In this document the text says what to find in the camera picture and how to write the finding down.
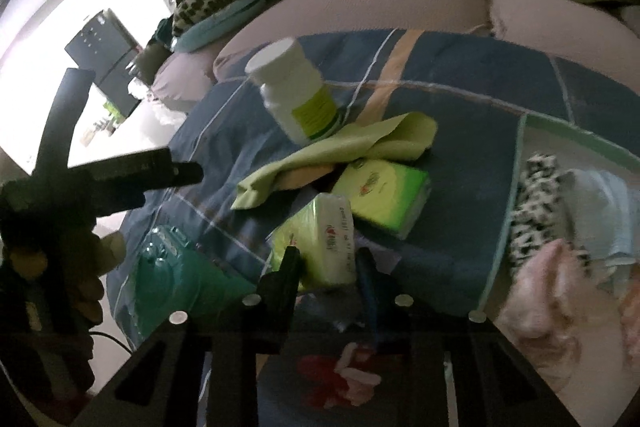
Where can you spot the peach cloth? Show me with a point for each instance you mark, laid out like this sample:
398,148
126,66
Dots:
305,177

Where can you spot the green tissue packet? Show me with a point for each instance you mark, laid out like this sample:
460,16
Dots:
325,237
380,192

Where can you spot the pink white zigzag towel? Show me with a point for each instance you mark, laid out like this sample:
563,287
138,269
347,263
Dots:
540,297

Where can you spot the leopard print cloth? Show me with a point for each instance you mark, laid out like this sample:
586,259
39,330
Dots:
530,212

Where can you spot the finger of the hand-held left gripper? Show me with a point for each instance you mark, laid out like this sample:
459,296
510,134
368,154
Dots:
150,172
65,117

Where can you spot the black cabinet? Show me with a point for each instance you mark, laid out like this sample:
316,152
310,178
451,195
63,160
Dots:
95,47

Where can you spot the teal wet wipes pack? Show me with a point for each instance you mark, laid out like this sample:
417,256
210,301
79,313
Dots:
175,277

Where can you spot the teal cushion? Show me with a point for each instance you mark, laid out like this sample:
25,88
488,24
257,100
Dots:
210,34

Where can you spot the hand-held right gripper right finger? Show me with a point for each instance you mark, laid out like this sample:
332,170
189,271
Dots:
370,287

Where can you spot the green-rimmed white tray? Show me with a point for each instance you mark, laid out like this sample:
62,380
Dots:
545,142

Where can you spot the person's left hand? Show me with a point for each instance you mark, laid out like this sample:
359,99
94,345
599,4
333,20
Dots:
112,249

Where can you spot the light blue cloth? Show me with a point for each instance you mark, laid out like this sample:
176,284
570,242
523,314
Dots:
600,207

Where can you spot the white bottle green label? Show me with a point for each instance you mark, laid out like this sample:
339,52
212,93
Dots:
285,77

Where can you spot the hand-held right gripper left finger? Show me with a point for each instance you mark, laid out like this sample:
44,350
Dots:
287,277

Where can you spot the yellow-green cloth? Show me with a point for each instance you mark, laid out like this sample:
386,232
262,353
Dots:
350,142

